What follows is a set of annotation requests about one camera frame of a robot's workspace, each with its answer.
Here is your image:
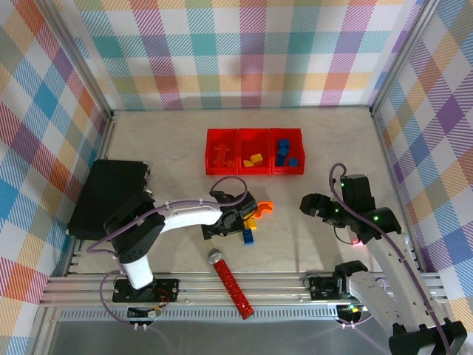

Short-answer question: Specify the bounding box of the orange lego arch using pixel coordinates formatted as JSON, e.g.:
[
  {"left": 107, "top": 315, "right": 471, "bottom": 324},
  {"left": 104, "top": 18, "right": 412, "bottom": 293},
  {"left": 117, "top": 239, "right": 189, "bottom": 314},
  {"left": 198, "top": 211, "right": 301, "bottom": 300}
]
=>
[{"left": 256, "top": 201, "right": 276, "bottom": 220}]

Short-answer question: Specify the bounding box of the red glitter toy microphone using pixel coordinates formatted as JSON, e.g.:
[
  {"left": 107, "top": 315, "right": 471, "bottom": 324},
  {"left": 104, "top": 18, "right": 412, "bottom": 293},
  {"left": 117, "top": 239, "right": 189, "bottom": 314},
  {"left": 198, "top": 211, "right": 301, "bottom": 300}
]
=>
[{"left": 206, "top": 248, "right": 255, "bottom": 321}]

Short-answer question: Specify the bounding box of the slotted metal vent strip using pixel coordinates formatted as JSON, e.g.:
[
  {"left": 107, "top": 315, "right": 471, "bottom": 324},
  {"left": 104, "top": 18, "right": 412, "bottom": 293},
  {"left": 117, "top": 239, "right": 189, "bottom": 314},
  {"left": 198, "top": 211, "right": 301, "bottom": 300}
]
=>
[{"left": 58, "top": 309, "right": 343, "bottom": 322}]

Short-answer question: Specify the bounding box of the grey metal sheet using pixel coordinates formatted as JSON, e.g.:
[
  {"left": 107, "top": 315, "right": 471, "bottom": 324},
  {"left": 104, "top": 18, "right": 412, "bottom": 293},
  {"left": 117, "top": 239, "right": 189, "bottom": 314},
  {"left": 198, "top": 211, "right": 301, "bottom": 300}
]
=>
[{"left": 47, "top": 306, "right": 457, "bottom": 355}]

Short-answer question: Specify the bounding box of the black rectangular case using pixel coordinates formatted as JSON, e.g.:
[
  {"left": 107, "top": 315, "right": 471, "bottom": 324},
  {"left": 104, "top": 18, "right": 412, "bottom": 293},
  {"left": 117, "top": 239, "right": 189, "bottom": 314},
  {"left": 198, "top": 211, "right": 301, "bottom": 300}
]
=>
[{"left": 68, "top": 158, "right": 153, "bottom": 240}]

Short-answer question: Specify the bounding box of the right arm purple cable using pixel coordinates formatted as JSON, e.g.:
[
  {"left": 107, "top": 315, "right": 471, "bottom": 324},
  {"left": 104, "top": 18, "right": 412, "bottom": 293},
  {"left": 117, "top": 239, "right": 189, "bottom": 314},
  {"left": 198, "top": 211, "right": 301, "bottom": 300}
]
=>
[{"left": 330, "top": 163, "right": 454, "bottom": 355}]

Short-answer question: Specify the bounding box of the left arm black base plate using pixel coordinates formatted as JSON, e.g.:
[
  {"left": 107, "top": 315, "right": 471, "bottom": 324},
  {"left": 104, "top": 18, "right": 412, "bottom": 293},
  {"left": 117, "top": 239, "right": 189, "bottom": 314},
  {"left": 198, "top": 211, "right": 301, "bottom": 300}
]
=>
[{"left": 112, "top": 277, "right": 181, "bottom": 303}]

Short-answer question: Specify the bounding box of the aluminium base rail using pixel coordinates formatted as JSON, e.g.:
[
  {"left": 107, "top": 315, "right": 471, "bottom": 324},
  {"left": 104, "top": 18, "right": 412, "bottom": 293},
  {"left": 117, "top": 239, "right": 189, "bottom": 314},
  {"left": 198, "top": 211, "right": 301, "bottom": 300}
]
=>
[{"left": 38, "top": 272, "right": 450, "bottom": 308}]

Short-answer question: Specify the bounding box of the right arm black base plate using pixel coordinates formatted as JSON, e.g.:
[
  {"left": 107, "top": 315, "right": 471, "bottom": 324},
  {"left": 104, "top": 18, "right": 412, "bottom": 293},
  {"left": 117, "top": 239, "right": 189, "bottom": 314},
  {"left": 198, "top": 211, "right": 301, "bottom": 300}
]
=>
[{"left": 309, "top": 276, "right": 350, "bottom": 301}]

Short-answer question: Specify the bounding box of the aluminium corner post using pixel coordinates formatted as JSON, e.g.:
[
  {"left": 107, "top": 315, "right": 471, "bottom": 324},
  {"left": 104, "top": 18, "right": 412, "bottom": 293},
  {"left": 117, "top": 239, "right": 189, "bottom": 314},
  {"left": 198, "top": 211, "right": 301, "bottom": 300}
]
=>
[
  {"left": 369, "top": 0, "right": 440, "bottom": 115},
  {"left": 46, "top": 0, "right": 114, "bottom": 119}
]

